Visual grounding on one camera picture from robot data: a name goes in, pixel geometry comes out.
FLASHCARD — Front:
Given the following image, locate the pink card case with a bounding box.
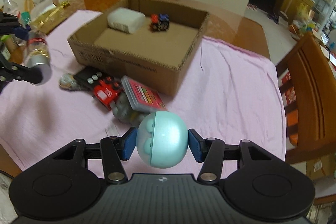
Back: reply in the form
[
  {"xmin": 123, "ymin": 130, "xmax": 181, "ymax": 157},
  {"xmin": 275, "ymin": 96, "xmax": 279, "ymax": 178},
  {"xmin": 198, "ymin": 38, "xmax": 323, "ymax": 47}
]
[{"xmin": 121, "ymin": 76, "xmax": 166, "ymax": 113}]

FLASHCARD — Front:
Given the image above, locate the grey cartoon figurine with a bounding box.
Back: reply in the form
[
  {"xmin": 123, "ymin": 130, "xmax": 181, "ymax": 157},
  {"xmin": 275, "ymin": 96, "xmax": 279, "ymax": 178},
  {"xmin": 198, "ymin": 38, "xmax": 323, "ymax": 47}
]
[{"xmin": 110, "ymin": 92, "xmax": 148, "ymax": 127}]

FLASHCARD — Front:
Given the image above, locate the red toy train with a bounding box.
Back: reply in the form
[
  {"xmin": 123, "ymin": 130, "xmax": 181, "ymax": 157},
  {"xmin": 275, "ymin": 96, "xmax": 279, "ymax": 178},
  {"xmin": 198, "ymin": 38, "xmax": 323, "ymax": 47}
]
[{"xmin": 93, "ymin": 77, "xmax": 123, "ymax": 110}]

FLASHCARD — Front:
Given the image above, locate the pink tablecloth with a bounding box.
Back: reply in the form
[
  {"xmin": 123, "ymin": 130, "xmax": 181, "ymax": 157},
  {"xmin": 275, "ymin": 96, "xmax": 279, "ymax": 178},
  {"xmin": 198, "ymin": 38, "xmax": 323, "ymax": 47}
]
[{"xmin": 1, "ymin": 10, "xmax": 286, "ymax": 169}]

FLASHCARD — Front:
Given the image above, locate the white rectangular box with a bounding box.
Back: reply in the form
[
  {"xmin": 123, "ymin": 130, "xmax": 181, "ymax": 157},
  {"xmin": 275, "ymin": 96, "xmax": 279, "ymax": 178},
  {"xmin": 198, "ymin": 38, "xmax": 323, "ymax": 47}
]
[{"xmin": 107, "ymin": 7, "xmax": 146, "ymax": 34}]

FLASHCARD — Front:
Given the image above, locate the cardboard box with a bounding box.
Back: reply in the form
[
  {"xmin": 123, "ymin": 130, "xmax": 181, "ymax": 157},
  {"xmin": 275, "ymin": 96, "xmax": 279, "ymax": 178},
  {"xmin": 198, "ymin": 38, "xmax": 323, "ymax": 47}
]
[{"xmin": 68, "ymin": 0, "xmax": 209, "ymax": 96}]

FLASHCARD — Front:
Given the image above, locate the teal egg-shaped case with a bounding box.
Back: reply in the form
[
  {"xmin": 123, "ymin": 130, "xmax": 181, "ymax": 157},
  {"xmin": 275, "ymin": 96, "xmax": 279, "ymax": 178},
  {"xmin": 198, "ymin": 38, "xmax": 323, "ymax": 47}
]
[{"xmin": 136, "ymin": 111, "xmax": 189, "ymax": 169}]

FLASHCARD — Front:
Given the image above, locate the gold foil bag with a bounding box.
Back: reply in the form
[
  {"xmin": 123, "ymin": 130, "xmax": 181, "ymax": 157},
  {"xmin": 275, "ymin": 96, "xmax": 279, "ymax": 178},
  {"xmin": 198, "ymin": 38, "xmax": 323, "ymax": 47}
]
[{"xmin": 29, "ymin": 1, "xmax": 71, "ymax": 35}]

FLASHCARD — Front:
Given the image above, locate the plastic water bottle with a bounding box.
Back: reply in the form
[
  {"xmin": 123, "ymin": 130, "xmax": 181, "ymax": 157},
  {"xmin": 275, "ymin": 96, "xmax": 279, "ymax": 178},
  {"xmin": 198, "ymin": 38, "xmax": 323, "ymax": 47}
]
[{"xmin": 3, "ymin": 0, "xmax": 21, "ymax": 18}]

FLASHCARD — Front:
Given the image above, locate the wooden cabinet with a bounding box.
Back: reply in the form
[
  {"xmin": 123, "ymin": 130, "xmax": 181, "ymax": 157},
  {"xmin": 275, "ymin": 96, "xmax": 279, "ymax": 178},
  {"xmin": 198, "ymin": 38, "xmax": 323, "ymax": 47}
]
[{"xmin": 280, "ymin": 0, "xmax": 315, "ymax": 24}]

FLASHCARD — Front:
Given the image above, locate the clear bottle red band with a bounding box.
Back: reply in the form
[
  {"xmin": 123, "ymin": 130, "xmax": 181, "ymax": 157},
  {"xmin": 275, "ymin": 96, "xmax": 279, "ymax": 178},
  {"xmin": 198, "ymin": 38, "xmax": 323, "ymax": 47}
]
[{"xmin": 23, "ymin": 30, "xmax": 52, "ymax": 85}]

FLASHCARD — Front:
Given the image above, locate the red blue black toy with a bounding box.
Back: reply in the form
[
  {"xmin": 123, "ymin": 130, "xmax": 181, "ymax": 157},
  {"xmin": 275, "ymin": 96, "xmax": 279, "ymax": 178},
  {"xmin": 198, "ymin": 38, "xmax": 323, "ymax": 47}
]
[{"xmin": 150, "ymin": 14, "xmax": 170, "ymax": 32}]

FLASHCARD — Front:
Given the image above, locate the black digital timer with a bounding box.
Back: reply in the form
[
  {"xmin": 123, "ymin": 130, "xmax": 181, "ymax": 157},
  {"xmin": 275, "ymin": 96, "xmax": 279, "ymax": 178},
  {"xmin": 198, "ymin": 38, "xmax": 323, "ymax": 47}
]
[{"xmin": 73, "ymin": 66, "xmax": 109, "ymax": 91}]

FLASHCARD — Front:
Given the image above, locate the wooden chair right side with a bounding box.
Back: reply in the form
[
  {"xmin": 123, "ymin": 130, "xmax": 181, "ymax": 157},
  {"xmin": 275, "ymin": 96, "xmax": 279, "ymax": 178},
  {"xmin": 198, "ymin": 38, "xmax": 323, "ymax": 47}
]
[{"xmin": 276, "ymin": 32, "xmax": 335, "ymax": 164}]

